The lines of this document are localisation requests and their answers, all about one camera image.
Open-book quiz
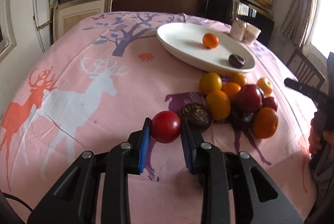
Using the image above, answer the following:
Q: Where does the small red cherry tomato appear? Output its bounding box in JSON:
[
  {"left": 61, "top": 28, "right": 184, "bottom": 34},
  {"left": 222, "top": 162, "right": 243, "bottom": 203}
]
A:
[{"left": 262, "top": 96, "right": 278, "bottom": 112}]

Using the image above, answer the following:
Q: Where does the white paper cup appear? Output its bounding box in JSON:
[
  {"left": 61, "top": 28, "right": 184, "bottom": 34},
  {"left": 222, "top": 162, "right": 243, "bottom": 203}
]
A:
[{"left": 243, "top": 23, "right": 262, "bottom": 45}]

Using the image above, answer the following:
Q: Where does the dark brown cabinet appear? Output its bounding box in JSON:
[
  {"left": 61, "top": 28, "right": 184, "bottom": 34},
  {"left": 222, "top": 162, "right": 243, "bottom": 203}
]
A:
[{"left": 111, "top": 0, "right": 207, "bottom": 17}]

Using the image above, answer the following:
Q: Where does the yellow-green round fruit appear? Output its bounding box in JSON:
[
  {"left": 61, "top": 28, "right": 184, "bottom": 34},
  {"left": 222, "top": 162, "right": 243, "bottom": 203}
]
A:
[{"left": 199, "top": 72, "right": 223, "bottom": 95}]

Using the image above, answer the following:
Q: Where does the white oval plate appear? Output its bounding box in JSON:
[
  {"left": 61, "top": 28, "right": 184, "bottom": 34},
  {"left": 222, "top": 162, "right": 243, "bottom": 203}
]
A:
[{"left": 156, "top": 22, "right": 256, "bottom": 75}]

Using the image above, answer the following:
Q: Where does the yellow-orange oval fruit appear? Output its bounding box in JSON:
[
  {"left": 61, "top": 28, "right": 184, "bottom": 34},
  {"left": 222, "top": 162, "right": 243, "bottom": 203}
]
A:
[{"left": 205, "top": 90, "right": 231, "bottom": 121}]

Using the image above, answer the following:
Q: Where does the patterned window curtain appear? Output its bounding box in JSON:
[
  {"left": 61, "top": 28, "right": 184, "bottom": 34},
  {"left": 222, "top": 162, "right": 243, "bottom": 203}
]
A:
[{"left": 280, "top": 0, "right": 318, "bottom": 49}]

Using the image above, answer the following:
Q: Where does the large red plum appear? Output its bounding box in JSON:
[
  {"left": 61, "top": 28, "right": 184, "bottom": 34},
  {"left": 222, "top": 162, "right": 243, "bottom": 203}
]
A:
[{"left": 151, "top": 111, "right": 181, "bottom": 144}]

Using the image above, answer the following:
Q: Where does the small mandarin orange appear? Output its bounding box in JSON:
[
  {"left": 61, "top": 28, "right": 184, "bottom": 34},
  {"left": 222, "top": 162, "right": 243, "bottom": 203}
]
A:
[{"left": 202, "top": 33, "right": 219, "bottom": 49}]

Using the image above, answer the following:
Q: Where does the large dark water chestnut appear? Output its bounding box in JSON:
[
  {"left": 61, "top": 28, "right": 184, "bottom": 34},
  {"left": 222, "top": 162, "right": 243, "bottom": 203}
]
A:
[{"left": 179, "top": 103, "right": 212, "bottom": 132}]

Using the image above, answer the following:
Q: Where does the person's right hand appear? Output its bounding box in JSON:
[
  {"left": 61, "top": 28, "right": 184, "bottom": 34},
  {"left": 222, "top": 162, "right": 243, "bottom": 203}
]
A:
[{"left": 309, "top": 119, "right": 334, "bottom": 160}]

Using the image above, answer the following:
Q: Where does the yellow-orange round fruit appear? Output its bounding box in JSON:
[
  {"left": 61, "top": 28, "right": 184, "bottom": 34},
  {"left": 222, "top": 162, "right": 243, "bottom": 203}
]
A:
[{"left": 228, "top": 73, "right": 248, "bottom": 87}]

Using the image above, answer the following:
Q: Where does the dark red plum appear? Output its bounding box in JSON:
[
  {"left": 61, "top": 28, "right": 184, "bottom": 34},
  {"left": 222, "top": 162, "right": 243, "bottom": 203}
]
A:
[{"left": 235, "top": 84, "right": 262, "bottom": 113}]

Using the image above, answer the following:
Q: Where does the white beverage can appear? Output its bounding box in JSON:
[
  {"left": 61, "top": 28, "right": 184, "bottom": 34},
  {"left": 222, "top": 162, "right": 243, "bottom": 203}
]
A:
[{"left": 229, "top": 18, "right": 247, "bottom": 42}]

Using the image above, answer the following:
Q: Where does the pale yellow fruit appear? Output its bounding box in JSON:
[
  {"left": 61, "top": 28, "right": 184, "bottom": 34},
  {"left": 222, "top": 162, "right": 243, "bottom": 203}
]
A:
[{"left": 256, "top": 77, "right": 273, "bottom": 97}]

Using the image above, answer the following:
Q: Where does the large orange tangerine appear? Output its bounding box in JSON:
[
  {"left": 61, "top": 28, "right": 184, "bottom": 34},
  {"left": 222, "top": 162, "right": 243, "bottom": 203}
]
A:
[{"left": 253, "top": 107, "right": 278, "bottom": 139}]

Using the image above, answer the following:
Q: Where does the wooden chair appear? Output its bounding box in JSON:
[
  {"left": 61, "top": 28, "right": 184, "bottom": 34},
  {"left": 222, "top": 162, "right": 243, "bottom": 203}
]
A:
[{"left": 286, "top": 48, "right": 325, "bottom": 89}]

